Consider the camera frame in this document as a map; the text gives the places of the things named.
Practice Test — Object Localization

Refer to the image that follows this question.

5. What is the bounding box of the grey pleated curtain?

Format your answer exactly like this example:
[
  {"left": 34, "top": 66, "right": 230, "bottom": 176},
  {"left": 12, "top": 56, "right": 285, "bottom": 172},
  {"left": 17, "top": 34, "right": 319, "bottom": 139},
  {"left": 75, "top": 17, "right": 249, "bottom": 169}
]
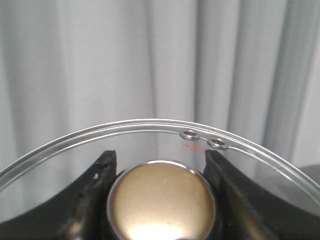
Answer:
[{"left": 0, "top": 0, "right": 320, "bottom": 169}]

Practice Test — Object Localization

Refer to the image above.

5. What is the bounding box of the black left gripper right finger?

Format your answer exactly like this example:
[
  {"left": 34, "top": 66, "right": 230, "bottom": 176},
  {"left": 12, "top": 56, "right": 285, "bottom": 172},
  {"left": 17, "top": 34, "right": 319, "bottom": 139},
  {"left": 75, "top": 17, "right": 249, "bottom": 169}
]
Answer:
[{"left": 203, "top": 150, "right": 320, "bottom": 240}]

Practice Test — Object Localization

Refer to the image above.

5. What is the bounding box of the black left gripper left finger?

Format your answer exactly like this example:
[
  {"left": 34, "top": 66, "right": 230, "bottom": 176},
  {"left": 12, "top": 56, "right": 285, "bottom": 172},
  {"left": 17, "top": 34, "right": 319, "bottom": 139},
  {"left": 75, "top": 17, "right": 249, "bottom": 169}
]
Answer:
[{"left": 0, "top": 150, "right": 117, "bottom": 240}]

